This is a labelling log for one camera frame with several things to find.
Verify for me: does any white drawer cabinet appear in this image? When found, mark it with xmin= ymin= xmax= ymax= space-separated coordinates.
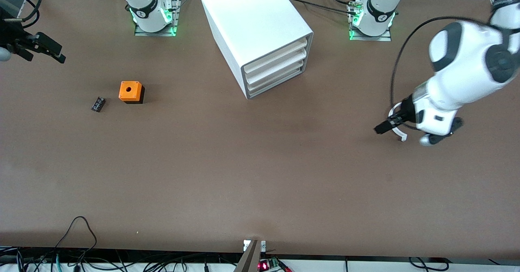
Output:
xmin=200 ymin=0 xmax=314 ymax=100

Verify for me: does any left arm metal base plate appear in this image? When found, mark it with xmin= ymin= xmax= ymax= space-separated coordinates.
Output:
xmin=349 ymin=0 xmax=392 ymax=42

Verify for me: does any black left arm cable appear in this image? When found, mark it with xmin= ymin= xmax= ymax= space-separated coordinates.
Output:
xmin=390 ymin=16 xmax=494 ymax=128

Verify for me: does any circuit board red display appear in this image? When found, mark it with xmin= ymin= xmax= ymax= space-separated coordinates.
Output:
xmin=259 ymin=257 xmax=291 ymax=272

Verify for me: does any black cable under table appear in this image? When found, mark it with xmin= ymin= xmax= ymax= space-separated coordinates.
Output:
xmin=408 ymin=257 xmax=449 ymax=272

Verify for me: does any white half ring part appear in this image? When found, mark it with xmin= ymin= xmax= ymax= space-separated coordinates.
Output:
xmin=388 ymin=101 xmax=407 ymax=142

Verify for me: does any black cable behind cabinet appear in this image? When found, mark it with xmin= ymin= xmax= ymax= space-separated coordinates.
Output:
xmin=286 ymin=0 xmax=358 ymax=16

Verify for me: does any black looped cable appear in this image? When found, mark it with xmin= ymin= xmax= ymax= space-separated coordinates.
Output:
xmin=55 ymin=216 xmax=97 ymax=260

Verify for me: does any white shallow cabinet drawer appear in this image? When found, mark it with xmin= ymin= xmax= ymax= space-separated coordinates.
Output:
xmin=243 ymin=39 xmax=308 ymax=78
xmin=245 ymin=50 xmax=307 ymax=86

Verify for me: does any grey camera mount beam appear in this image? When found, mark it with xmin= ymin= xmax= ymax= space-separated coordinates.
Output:
xmin=234 ymin=240 xmax=267 ymax=272

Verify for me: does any orange button box black base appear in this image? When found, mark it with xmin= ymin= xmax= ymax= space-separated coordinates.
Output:
xmin=119 ymin=81 xmax=145 ymax=104

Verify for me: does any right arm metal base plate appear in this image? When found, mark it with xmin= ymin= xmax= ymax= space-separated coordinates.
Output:
xmin=134 ymin=0 xmax=180 ymax=37

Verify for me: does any white deep cabinet drawer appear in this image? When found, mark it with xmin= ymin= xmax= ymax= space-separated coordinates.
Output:
xmin=248 ymin=60 xmax=305 ymax=98

